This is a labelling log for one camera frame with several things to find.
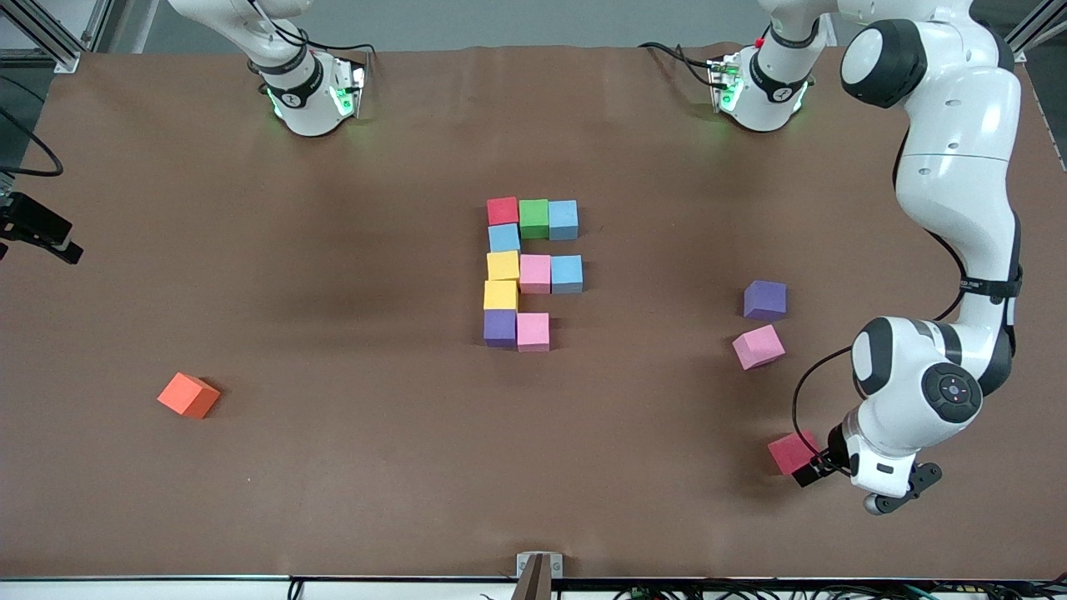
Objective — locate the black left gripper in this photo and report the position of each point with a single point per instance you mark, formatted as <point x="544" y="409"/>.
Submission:
<point x="834" y="451"/>

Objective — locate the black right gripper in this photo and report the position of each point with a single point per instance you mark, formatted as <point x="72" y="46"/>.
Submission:
<point x="33" y="222"/>

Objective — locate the red foam block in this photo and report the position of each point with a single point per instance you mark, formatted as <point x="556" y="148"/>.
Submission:
<point x="503" y="211"/>
<point x="790" y="452"/>

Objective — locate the pink foam block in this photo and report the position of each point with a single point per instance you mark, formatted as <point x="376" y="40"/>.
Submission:
<point x="533" y="332"/>
<point x="535" y="274"/>
<point x="758" y="346"/>

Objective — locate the light blue foam block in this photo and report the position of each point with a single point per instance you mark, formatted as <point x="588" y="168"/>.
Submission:
<point x="564" y="221"/>
<point x="567" y="275"/>
<point x="505" y="238"/>

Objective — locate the purple foam block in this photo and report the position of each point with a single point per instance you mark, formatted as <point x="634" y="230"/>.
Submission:
<point x="500" y="328"/>
<point x="765" y="300"/>

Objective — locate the yellow foam block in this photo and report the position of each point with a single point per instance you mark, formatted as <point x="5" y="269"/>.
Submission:
<point x="500" y="296"/>
<point x="503" y="267"/>

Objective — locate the green foam block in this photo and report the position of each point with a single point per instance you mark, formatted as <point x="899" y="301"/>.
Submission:
<point x="534" y="219"/>

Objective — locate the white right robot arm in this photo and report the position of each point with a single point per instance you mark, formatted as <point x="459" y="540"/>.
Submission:
<point x="292" y="75"/>

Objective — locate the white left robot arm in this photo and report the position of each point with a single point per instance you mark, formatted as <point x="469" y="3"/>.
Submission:
<point x="959" y="125"/>

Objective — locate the orange foam block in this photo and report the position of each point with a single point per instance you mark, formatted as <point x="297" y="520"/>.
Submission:
<point x="188" y="395"/>

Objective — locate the brown table mat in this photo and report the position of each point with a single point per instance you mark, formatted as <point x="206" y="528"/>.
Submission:
<point x="533" y="500"/>

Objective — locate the aluminium frame post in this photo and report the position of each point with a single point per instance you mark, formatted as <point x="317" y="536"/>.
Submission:
<point x="50" y="37"/>
<point x="1029" y="29"/>

